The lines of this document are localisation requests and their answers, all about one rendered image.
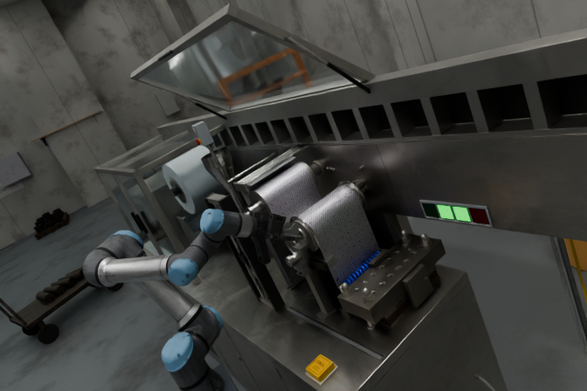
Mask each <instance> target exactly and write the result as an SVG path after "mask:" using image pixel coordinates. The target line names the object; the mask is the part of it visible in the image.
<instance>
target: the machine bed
mask: <svg viewBox="0 0 587 391"><path fill-rule="evenodd" d="M435 265H436V268H437V269H436V271H437V273H438V275H439V279H438V281H437V282H436V283H435V284H434V285H433V286H432V287H433V290H434V291H433V292H432V293H431V294H430V295H429V296H428V297H427V298H426V299H425V301H424V302H423V303H422V304H421V305H420V306H419V307H418V308H415V307H412V308H411V309H410V310H409V311H408V312H407V313H406V314H405V315H404V316H403V317H402V318H401V319H400V320H399V321H398V322H397V323H396V324H395V325H394V326H393V327H392V328H391V329H390V328H388V327H386V326H383V325H380V324H378V323H376V327H375V328H374V329H368V327H367V321H366V320H365V319H362V318H359V317H357V316H355V317H354V318H353V319H352V320H350V319H347V318H345V317H343V316H342V313H341V311H340V309H338V310H336V312H335V313H334V314H332V315H331V316H330V317H329V318H328V319H327V320H326V321H325V320H323V319H320V318H318V317H317V314H318V313H319V312H320V311H321V308H320V307H319V305H318V302H317V300H316V298H315V296H314V294H313V292H312V290H311V288H310V286H309V284H308V282H307V279H306V278H305V279H303V280H302V281H301V282H300V283H299V284H297V285H296V286H295V287H294V288H293V287H292V286H291V287H290V288H289V289H287V288H288V285H287V282H286V280H285V279H284V277H283V275H282V273H281V271H280V268H279V266H278V265H277V263H276V261H275V259H274V257H273V258H272V259H271V263H269V264H266V268H267V269H268V271H269V273H270V275H271V277H272V279H273V282H274V283H275V285H276V287H277V289H278V291H279V293H280V296H281V297H282V299H283V301H284V303H285V304H284V305H283V306H282V307H281V308H280V309H279V310H278V311H277V312H276V311H274V309H273V308H272V307H270V306H269V305H266V304H264V303H263V302H259V301H258V300H257V298H256V297H255V295H254V293H253V291H252V288H251V286H250V285H249V283H248V282H247V280H246V278H245V275H244V273H243V272H242V270H241V268H240V267H239V265H238V262H237V260H236V258H235V257H234V258H232V259H231V260H230V261H228V262H227V263H226V264H224V265H222V266H221V267H220V268H218V269H217V270H216V271H214V272H212V273H211V274H210V275H209V276H208V277H206V278H205V279H202V277H201V275H200V274H199V273H198V274H197V275H198V276H199V278H200V280H201V281H202V282H201V283H199V284H198V285H196V284H195V283H193V282H192V281H191V282H190V283H189V284H188V285H185V286H180V285H176V284H174V283H173V282H172V281H171V280H169V282H170V283H171V284H172V285H174V286H175V287H176V288H177V289H178V290H180V291H181V292H183V293H184V294H185V295H186V296H188V297H189V298H191V299H192V300H193V301H195V302H196V303H197V304H200V305H201V306H204V305H208V306H209V307H213V308H214V309H216V310H217V311H218V312H219V314H220V315H221V318H222V320H223V324H224V325H226V326H227V327H229V328H230V329H231V330H232V331H233V332H235V333H236V334H237V335H238V336H240V337H241V338H242V339H244V340H245V341H246V342H248V343H249V344H250V345H252V346H253V347H255V348H256V349H257V350H258V351H260V352H261V353H262V354H264V355H265V356H266V357H267V358H268V359H269V360H271V361H272V362H274V363H275V364H276V365H278V366H279V367H280V368H282V369H283V370H284V371H286V372H287V373H288V374H290V375H291V376H292V377H294V378H295V379H296V380H297V381H298V382H300V383H301V384H302V385H303V386H305V387H306V388H308V389H309V390H310V391H370V390H371V389H372V388H373V387H374V386H375V385H376V384H377V383H378V382H379V381H380V380H381V379H382V378H383V376H384V375H385V374H386V373H387V372H388V371H389V370H390V368H391V367H392V366H393V365H394V364H395V363H396V362H397V360H398V359H399V358H400V357H401V356H402V355H403V354H404V353H405V351H406V350H407V349H408V348H409V347H410V346H411V345H412V343H413V342H414V341H415V340H416V339H417V338H418V337H419V336H420V334H421V333H422V332H423V331H424V330H425V329H426V328H427V327H428V325H430V324H431V323H432V321H433V320H435V318H436V317H437V316H438V315H439V314H440V313H441V312H442V311H443V309H444V308H445V307H446V306H447V305H448V304H449V303H450V302H451V300H452V299H453V298H454V297H455V296H456V295H457V294H458V292H459V291H460V290H461V289H462V288H463V287H464V286H465V285H466V283H467V282H468V281H469V277H468V275H467V272H466V271H461V270H457V269H453V268H450V267H446V266H443V265H439V264H435ZM289 306H291V307H292V308H294V309H295V310H297V311H299V312H302V313H304V314H306V315H307V316H309V317H311V318H313V319H315V320H317V321H319V322H321V323H322V324H324V325H326V326H329V327H331V328H332V329H334V330H336V331H337V332H339V333H342V334H344V335H346V336H348V337H350V338H351V339H353V340H355V341H357V342H359V343H361V344H363V345H365V346H367V347H368V348H370V349H372V350H374V351H376V352H378V353H380V354H382V355H384V357H383V358H382V359H381V360H377V359H376V358H374V357H372V356H370V355H368V354H366V353H365V352H363V351H361V350H359V349H357V348H355V347H354V346H351V345H350V344H348V343H346V342H345V341H343V340H340V339H338V338H336V337H335V336H334V335H332V334H330V333H327V332H326V331H324V330H322V329H320V328H319V327H317V326H315V325H313V324H311V323H309V322H307V321H306V320H304V319H302V318H300V317H298V316H296V315H295V314H293V313H291V312H289V311H287V308H288V307H289ZM320 354H321V355H322V356H324V357H326V358H327V359H329V360H331V361H332V362H334V364H336V365H337V366H338V368H337V369H336V370H335V371H334V372H333V373H332V374H331V375H330V376H329V377H328V378H327V379H326V380H325V381H324V382H323V383H322V384H321V385H319V384H318V383H317V382H315V381H314V380H312V379H311V378H309V377H308V376H307V375H305V373H306V372H307V370H306V368H307V367H308V366H309V365H310V364H311V363H312V362H313V361H314V360H315V359H316V358H317V357H318V356H319V355H320Z"/></svg>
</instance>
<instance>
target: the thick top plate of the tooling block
mask: <svg viewBox="0 0 587 391"><path fill-rule="evenodd" d="M409 235H410V237H411V240H410V242H408V243H403V242H402V238H401V239H400V240H399V241H398V242H397V243H396V244H395V245H393V246H392V247H391V248H390V249H389V252H390V254H389V256H387V257H386V258H385V259H384V260H383V261H382V262H381V263H380V264H379V265H378V266H376V267H375V268H374V269H373V268H370V267H369V269H368V270H366V271H365V272H364V273H363V274H362V275H361V276H360V277H359V278H357V279H356V280H355V281H354V282H353V283H352V284H351V285H350V288H351V290H353V294H352V295H351V296H349V297H344V296H343V293H341V294H340V295H338V296H337V298H338V299H339V302H340V304H341V306H342V309H343V310H344V311H346V312H349V313H352V314H354V315H356V316H357V317H359V318H362V319H365V320H367V321H369V322H371V323H373V324H376V323H377V322H378V321H379V320H380V319H381V318H382V317H383V316H384V315H385V314H386V313H387V312H388V311H389V310H390V309H391V308H392V307H393V306H394V305H395V304H396V303H397V302H398V301H399V300H400V299H401V298H402V297H403V296H404V295H405V294H406V293H407V292H406V290H405V288H404V284H403V280H404V279H405V278H406V277H407V276H408V275H409V274H410V273H411V272H412V271H413V270H414V269H415V268H416V267H417V266H418V265H419V264H424V265H425V268H426V271H429V270H430V269H431V268H432V267H433V265H435V264H436V263H437V262H438V261H439V260H440V259H441V258H442V257H443V256H444V255H445V248H444V245H443V244H442V241H441V239H437V238H431V237H429V238H430V240H431V242H432V245H430V246H428V247H423V246H422V243H421V236H418V235H413V234H409ZM365 287H367V288H369V289H370V291H371V292H372V294H373V296H375V299H374V301H372V302H370V303H365V302H364V297H363V288H365Z"/></svg>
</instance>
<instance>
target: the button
mask: <svg viewBox="0 0 587 391"><path fill-rule="evenodd" d="M334 369H335V364H334V362H332V361H331V360H329V359H327V358H326V357H324V356H322V355H321V354H320V355H319V356H318V357H317V358H316V359H315V360H314V361H313V362H312V363H311V364H310V365H309V366H308V367H307V368H306V370H307V373H308V374H310V375H311V376H312V377H314V378H315V379H316V380H317V381H319V382H322V381H323V380H324V379H325V378H326V377H327V376H328V375H329V374H330V373H331V372H332V371H333V370H334Z"/></svg>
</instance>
